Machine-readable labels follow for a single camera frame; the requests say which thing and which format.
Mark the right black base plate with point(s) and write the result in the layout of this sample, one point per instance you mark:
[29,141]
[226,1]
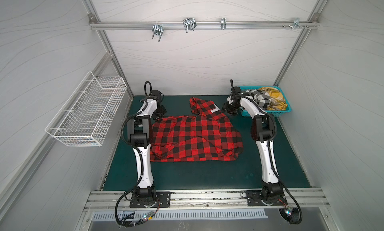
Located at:
[253,198]

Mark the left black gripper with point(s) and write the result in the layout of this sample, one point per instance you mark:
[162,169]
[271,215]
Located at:
[163,111]

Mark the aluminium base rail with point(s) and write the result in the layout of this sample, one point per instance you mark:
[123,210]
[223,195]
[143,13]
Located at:
[206,199]

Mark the small metal clamp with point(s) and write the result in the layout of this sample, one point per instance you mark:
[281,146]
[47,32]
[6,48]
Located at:
[223,24]

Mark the yellow plaid shirt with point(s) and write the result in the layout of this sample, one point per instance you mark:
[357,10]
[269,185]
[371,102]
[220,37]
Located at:
[276,98]

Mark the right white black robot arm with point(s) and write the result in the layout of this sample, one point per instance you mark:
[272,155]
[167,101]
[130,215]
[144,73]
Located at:
[263,132]

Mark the white wire basket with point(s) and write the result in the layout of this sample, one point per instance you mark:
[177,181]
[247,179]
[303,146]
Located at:
[85,118]

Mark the horizontal aluminium rail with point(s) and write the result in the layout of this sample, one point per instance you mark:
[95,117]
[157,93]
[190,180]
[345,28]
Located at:
[201,25]

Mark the red black plaid shirt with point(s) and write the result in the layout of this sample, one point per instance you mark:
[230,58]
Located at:
[205,135]

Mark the teal plastic basket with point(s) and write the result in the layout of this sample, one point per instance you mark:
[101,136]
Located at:
[275,113]

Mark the black white checked shirt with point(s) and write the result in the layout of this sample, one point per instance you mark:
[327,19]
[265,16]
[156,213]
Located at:
[262,98]

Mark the metal bracket with bolts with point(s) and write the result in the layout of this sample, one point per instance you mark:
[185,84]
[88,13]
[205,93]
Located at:
[295,25]

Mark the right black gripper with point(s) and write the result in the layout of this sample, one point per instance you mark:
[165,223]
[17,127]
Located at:
[229,107]

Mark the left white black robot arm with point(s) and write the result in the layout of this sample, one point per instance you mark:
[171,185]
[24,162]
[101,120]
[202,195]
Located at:
[137,132]

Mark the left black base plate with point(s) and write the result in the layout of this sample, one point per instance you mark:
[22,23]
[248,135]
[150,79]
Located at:
[163,199]

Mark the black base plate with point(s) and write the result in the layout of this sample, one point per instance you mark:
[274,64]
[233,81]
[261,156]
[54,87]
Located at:
[253,198]
[163,199]

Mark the metal U-bolt clamp middle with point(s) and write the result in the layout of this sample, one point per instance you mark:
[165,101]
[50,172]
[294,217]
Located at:
[189,24]

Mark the metal U-bolt clamp left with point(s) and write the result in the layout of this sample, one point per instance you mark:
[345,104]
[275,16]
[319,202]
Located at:
[158,31]

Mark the white vent strip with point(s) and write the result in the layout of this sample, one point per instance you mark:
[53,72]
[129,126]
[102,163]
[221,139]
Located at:
[173,215]

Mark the metal u-bolt clamp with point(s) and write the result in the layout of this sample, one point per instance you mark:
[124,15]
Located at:
[189,24]
[158,31]

